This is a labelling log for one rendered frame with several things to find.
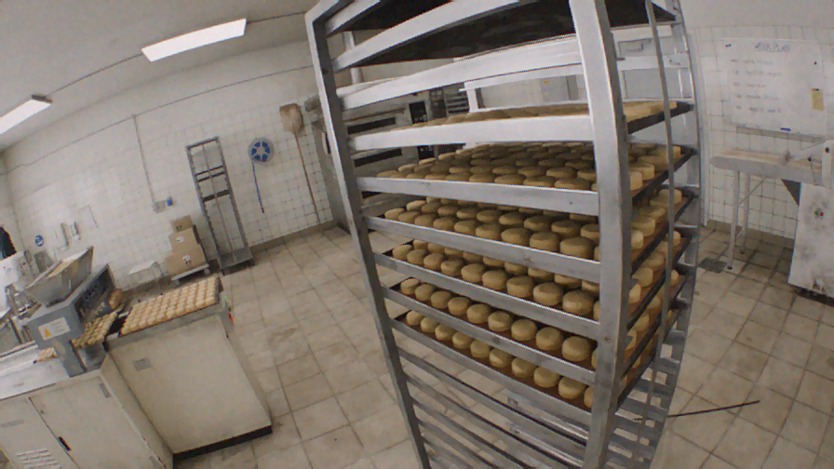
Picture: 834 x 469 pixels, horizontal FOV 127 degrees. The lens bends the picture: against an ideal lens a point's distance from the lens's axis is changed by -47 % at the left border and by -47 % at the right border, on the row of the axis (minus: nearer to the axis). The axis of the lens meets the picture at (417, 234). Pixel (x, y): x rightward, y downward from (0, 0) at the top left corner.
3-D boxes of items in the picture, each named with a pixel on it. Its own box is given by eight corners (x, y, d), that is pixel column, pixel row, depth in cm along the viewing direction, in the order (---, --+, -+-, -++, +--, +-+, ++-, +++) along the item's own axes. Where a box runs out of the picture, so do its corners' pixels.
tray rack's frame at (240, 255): (220, 263, 534) (186, 147, 479) (250, 252, 556) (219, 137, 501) (221, 275, 480) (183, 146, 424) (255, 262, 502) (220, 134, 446)
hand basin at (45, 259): (85, 287, 441) (62, 221, 407) (77, 295, 407) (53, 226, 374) (45, 303, 403) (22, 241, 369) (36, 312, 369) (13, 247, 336)
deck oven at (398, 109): (356, 243, 511) (321, 90, 449) (332, 226, 616) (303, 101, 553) (456, 209, 571) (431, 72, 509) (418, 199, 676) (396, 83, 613)
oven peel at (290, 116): (313, 237, 576) (278, 106, 537) (313, 237, 580) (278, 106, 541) (331, 232, 588) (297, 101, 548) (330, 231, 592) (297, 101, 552)
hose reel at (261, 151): (287, 204, 579) (270, 134, 545) (289, 206, 564) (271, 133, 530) (262, 212, 563) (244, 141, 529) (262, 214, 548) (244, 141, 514)
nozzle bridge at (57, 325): (56, 381, 117) (25, 322, 107) (91, 325, 180) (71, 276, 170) (100, 368, 129) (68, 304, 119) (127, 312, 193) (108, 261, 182)
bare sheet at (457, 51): (337, 70, 80) (335, 64, 79) (464, 57, 101) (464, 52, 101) (594, -19, 33) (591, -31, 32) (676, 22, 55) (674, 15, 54)
